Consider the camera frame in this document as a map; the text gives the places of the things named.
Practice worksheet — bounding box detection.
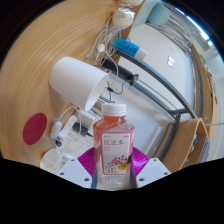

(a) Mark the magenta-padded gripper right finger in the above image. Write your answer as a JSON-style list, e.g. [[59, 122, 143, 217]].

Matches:
[[129, 146, 172, 190]]

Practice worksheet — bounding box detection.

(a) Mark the clear bottle with pink drink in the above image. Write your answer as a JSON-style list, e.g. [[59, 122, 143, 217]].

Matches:
[[93, 103, 136, 189]]

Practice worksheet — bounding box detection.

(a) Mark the white round pouch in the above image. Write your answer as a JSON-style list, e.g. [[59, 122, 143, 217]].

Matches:
[[118, 0, 144, 8], [111, 8, 136, 28]]

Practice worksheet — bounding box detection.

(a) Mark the teal cushion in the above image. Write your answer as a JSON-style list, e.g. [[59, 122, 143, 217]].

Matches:
[[146, 2, 181, 28]]

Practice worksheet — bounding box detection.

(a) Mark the flat round red coaster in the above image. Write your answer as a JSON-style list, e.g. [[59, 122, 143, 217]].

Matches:
[[22, 112, 48, 146]]

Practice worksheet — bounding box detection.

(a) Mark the white translucent plastic box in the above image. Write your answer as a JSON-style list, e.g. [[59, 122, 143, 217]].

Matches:
[[39, 146, 64, 171]]

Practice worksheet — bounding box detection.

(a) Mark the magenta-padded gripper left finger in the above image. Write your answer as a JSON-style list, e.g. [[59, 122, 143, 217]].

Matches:
[[57, 146, 100, 190]]

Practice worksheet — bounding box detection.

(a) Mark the white paper cup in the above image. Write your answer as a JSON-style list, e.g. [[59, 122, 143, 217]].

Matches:
[[48, 56, 110, 113]]

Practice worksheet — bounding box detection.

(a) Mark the grey metal desk frame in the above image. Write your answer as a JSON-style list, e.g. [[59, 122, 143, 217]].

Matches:
[[113, 49, 201, 161]]

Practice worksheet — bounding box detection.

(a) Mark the white power strip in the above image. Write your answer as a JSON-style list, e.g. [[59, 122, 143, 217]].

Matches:
[[58, 114, 81, 143]]

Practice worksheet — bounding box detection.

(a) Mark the black charger plug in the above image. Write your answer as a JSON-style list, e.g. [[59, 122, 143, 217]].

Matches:
[[72, 122, 89, 138]]

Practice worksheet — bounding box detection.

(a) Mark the white oval earbuds case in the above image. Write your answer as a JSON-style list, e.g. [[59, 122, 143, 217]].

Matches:
[[49, 120, 64, 140]]

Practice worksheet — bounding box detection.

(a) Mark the white charger block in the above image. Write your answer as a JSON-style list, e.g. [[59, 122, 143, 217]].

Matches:
[[78, 108, 98, 128]]

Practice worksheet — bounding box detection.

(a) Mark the blue tube white cap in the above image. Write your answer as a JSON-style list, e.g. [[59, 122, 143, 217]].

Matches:
[[109, 35, 149, 62]]

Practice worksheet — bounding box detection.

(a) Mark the black electric shaver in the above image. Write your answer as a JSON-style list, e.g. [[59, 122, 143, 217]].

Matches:
[[99, 58, 139, 87]]

